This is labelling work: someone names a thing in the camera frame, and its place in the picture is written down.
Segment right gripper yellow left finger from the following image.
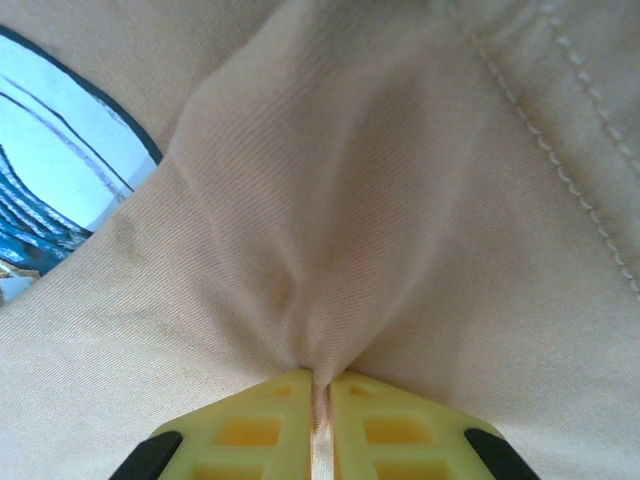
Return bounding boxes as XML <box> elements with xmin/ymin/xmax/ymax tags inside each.
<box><xmin>108</xmin><ymin>368</ymin><xmax>317</xmax><ymax>480</ymax></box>

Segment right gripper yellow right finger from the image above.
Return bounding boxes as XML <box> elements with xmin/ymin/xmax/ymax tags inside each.
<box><xmin>327</xmin><ymin>370</ymin><xmax>542</xmax><ymax>480</ymax></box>

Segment tan trousers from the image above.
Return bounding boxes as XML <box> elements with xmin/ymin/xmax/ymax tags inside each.
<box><xmin>0</xmin><ymin>0</ymin><xmax>640</xmax><ymax>480</ymax></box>

